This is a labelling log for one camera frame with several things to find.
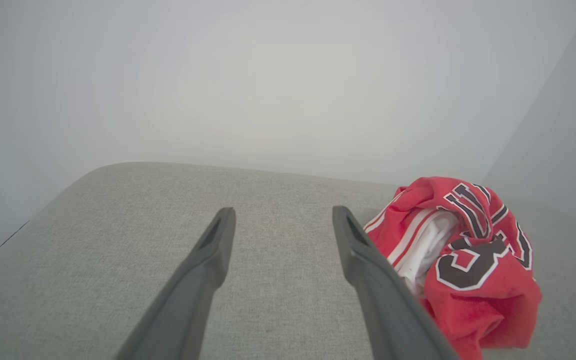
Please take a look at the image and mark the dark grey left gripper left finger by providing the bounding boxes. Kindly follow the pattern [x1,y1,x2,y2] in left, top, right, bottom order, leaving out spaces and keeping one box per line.
[115,207,237,360]

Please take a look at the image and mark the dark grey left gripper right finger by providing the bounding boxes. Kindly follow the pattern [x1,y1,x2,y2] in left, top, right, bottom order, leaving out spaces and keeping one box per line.
[331,205,462,360]

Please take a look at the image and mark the red and white basketball jersey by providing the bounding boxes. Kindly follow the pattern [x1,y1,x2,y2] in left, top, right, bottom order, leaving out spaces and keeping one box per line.
[363,176,543,360]

